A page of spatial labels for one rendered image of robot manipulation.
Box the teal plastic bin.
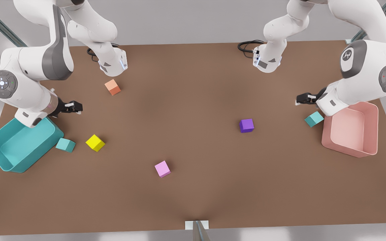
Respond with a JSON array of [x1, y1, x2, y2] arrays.
[[0, 117, 64, 173]]

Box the orange cube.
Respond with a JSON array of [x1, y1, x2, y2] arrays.
[[105, 79, 121, 96]]

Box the teal blue cube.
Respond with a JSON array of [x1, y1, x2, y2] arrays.
[[55, 138, 76, 153], [304, 111, 324, 128]]

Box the silver frame post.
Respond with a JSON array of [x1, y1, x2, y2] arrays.
[[0, 2, 28, 48], [345, 0, 386, 45], [185, 220, 210, 241]]

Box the purple cube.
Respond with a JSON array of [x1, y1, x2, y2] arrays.
[[239, 118, 255, 133]]

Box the pink cube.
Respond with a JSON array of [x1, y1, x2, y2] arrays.
[[154, 161, 171, 178]]

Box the black cable loop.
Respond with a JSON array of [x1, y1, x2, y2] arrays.
[[238, 40, 266, 59], [86, 43, 120, 63]]

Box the pink plastic bin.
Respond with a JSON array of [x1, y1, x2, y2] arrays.
[[321, 101, 379, 158]]

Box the yellow cube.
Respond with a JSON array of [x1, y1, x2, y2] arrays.
[[85, 134, 106, 152]]

